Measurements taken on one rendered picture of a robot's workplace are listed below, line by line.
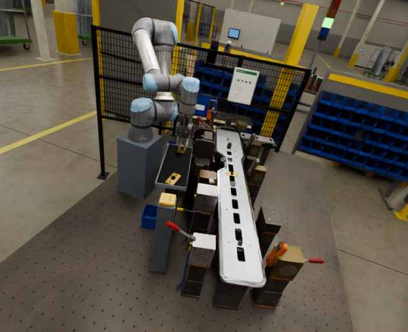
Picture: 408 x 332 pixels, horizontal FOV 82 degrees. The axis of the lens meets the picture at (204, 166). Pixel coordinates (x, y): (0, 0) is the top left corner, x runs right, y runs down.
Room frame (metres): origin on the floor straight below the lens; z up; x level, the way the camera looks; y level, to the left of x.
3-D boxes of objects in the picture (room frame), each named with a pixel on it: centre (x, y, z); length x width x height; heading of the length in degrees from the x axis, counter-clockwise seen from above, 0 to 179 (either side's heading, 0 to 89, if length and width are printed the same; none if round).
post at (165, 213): (0.71, 0.11, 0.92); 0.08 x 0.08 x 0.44; 5
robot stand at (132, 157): (1.27, 0.42, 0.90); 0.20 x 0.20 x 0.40; 78
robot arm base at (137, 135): (1.27, 0.42, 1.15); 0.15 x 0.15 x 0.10
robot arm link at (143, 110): (1.27, 0.41, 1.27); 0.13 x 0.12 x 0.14; 123
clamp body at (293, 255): (0.66, -0.43, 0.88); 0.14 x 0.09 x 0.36; 95
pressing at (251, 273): (1.21, -0.19, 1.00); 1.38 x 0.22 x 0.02; 5
